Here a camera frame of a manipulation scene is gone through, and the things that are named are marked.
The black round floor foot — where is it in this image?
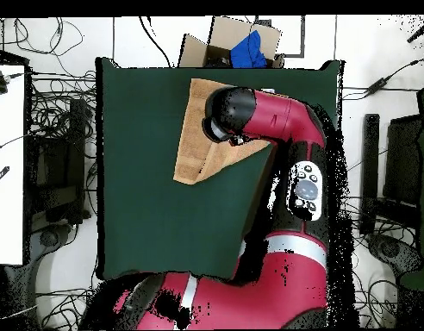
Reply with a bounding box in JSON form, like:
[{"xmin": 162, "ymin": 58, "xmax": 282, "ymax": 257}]
[{"xmin": 38, "ymin": 228, "xmax": 63, "ymax": 248}]

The open cardboard box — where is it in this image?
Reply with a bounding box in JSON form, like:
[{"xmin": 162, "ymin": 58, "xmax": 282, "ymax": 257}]
[{"xmin": 178, "ymin": 16, "xmax": 286, "ymax": 69}]

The thick black cable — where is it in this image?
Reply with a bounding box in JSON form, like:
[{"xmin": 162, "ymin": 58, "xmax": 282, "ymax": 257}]
[{"xmin": 138, "ymin": 16, "xmax": 172, "ymax": 68}]

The white desk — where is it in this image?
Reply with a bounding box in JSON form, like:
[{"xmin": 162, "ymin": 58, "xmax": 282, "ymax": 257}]
[{"xmin": 0, "ymin": 63, "xmax": 27, "ymax": 266}]

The black equipment rack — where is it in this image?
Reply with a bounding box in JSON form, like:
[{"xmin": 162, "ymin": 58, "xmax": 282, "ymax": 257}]
[{"xmin": 27, "ymin": 97, "xmax": 90, "ymax": 225}]

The tan terry towel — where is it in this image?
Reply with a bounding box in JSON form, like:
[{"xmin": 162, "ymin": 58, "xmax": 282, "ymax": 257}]
[{"xmin": 172, "ymin": 78, "xmax": 277, "ymax": 185}]

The dark green table cloth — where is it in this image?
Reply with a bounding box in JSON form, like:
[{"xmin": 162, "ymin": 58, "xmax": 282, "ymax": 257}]
[{"xmin": 95, "ymin": 56, "xmax": 345, "ymax": 281}]

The black power adapter with cable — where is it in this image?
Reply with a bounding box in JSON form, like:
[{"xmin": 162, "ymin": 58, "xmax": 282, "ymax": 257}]
[{"xmin": 342, "ymin": 51, "xmax": 424, "ymax": 103}]

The black upright stand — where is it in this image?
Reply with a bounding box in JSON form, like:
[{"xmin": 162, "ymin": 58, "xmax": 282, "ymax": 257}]
[{"xmin": 359, "ymin": 113, "xmax": 380, "ymax": 235}]

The blue garment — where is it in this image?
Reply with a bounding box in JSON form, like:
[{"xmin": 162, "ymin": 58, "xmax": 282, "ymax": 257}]
[{"xmin": 229, "ymin": 29, "xmax": 268, "ymax": 69}]

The dark grey chair base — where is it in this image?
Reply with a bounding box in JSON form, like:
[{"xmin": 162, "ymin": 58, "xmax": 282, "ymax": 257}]
[{"xmin": 366, "ymin": 234, "xmax": 423, "ymax": 277}]

